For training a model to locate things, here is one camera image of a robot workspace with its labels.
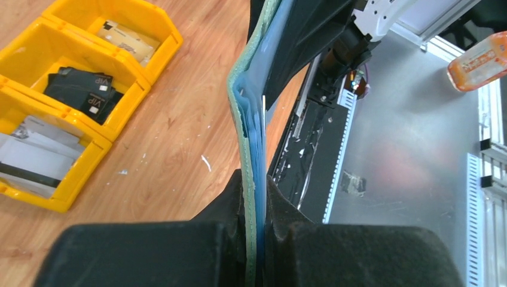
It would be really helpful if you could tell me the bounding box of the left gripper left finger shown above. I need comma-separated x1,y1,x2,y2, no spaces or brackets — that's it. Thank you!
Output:
34,170,246,286

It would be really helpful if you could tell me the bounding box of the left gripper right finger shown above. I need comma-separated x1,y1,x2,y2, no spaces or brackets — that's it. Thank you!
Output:
263,177,463,286

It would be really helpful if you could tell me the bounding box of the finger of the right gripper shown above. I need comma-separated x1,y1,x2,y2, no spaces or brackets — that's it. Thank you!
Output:
264,0,356,109

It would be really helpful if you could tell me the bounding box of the mint green card holder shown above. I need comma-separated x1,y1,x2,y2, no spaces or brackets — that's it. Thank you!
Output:
227,1,293,286

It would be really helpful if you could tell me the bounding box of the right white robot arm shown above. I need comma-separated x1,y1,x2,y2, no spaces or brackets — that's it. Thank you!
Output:
263,1,414,109

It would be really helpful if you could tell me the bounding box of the tan card holder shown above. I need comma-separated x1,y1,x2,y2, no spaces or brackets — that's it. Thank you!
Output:
97,20,160,67

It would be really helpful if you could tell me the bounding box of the silver card holder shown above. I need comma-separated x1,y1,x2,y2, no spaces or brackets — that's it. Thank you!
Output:
1,115,85,199

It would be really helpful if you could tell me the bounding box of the orange drink bottle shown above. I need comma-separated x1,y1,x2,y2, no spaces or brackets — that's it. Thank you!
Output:
447,31,506,92

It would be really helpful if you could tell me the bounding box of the yellow three-compartment bin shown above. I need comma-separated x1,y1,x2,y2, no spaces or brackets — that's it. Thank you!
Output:
1,1,183,212

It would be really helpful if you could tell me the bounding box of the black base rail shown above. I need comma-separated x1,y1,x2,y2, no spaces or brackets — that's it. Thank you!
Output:
268,54,358,224

